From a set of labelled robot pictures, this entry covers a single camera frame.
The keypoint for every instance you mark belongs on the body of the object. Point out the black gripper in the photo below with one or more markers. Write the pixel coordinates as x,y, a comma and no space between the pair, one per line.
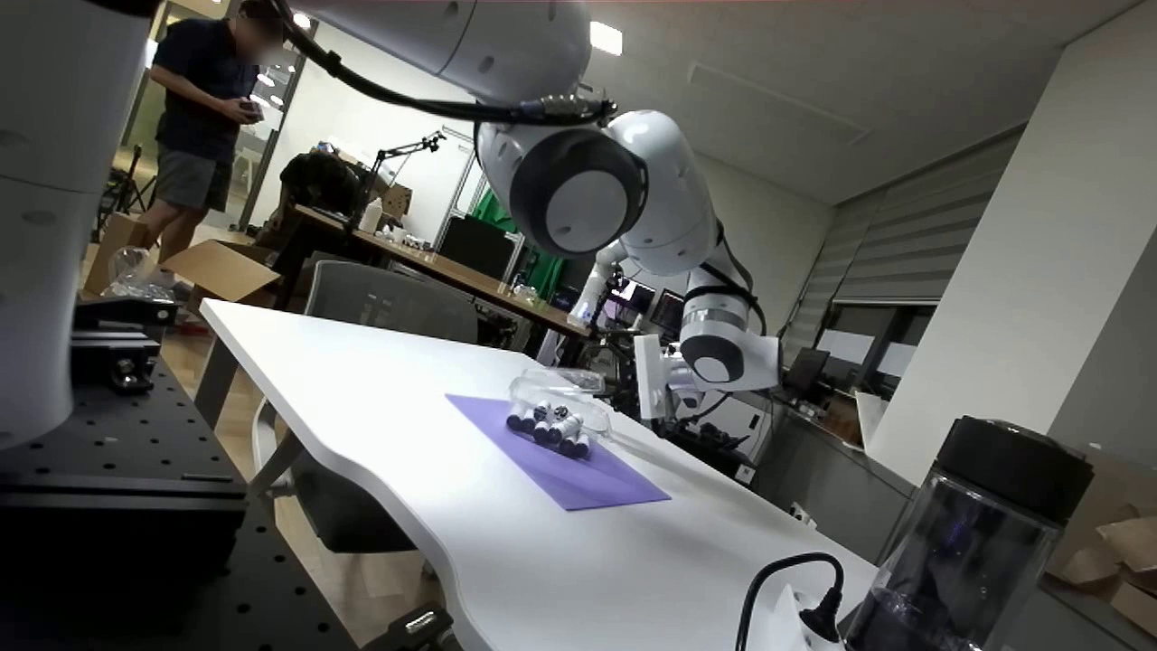
673,383

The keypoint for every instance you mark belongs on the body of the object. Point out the small dark object cluster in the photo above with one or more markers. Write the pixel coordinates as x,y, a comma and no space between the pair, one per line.
559,402

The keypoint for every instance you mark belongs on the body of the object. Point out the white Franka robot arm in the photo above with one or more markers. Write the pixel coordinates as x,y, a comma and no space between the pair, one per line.
628,182

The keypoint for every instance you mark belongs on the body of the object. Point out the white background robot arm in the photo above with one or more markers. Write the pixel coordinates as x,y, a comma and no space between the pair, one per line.
593,292

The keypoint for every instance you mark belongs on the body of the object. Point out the white computer case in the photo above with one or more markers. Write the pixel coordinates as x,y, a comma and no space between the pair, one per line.
743,428

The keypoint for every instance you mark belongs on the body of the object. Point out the dark round item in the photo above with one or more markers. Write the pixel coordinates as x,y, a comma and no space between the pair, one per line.
577,442
523,421

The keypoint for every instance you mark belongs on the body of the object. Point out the small white item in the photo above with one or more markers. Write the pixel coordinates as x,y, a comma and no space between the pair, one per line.
553,421

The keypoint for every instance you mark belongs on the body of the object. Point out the purple rectangular mat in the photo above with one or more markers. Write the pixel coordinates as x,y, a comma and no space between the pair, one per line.
566,476

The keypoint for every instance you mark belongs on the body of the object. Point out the green cloth backdrop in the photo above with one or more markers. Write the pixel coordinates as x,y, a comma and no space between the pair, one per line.
552,272

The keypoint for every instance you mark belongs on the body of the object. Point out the long wooden desk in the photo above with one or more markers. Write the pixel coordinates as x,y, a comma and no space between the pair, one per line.
456,275

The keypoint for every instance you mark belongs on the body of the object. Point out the gray window blinds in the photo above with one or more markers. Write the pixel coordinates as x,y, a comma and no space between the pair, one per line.
914,240

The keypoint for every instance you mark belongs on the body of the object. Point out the gray office chair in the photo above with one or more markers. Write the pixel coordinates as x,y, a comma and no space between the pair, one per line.
385,300

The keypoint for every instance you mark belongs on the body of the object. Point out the clear jar with black lid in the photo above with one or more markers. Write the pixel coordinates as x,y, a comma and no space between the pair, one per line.
964,543

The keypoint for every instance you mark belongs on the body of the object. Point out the long ceiling light panel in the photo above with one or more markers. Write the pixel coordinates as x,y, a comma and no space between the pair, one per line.
605,36

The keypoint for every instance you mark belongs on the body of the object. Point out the person in all-black clothing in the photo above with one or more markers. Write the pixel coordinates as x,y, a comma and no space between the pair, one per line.
324,185

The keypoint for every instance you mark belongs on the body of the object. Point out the brown cardboard box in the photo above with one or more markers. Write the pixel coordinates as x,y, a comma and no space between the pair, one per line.
221,270

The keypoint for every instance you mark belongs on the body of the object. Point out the brown cardboard pieces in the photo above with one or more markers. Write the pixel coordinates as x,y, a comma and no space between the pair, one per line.
1122,564

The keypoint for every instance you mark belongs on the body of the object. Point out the black perforated breadboard table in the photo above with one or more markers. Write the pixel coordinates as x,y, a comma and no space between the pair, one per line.
130,483

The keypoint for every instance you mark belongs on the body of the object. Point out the black equipment box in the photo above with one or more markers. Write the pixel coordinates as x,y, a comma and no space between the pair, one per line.
121,345

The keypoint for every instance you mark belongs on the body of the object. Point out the person in dark t-shirt and shorts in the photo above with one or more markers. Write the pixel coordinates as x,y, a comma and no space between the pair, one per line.
201,84

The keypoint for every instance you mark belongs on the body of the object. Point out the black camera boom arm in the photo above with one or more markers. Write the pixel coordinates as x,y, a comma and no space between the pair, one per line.
411,144

